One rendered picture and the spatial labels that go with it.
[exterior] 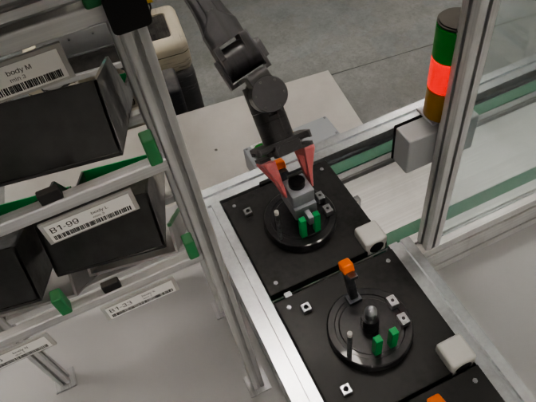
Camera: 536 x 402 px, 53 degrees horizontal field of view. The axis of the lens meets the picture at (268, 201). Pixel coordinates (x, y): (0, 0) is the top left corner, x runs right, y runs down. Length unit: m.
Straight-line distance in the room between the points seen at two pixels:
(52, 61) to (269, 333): 0.66
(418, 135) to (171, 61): 1.19
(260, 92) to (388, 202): 0.42
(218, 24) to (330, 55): 2.13
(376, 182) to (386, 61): 1.84
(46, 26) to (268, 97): 0.50
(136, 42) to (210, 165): 0.92
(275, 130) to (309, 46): 2.19
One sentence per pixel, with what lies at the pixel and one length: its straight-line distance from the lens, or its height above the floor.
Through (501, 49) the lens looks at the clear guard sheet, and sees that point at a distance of 0.78.
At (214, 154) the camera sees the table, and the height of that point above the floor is 0.86.
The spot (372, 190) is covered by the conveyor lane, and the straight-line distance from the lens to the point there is 1.17.
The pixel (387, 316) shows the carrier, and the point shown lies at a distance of 0.93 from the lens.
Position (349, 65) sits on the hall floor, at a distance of 2.95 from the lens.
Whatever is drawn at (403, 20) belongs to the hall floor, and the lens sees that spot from 3.28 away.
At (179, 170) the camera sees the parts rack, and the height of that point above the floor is 1.46.
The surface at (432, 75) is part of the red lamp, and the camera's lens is 0.78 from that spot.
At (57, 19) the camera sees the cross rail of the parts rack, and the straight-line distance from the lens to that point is 0.41.
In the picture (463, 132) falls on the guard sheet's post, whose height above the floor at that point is 1.25.
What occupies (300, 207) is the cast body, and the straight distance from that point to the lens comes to 0.97.
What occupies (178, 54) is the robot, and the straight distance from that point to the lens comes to 1.87.
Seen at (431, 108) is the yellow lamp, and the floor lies 1.28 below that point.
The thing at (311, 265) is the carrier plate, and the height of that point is 0.97.
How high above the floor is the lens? 1.82
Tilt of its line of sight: 51 degrees down
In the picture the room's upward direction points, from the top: 10 degrees counter-clockwise
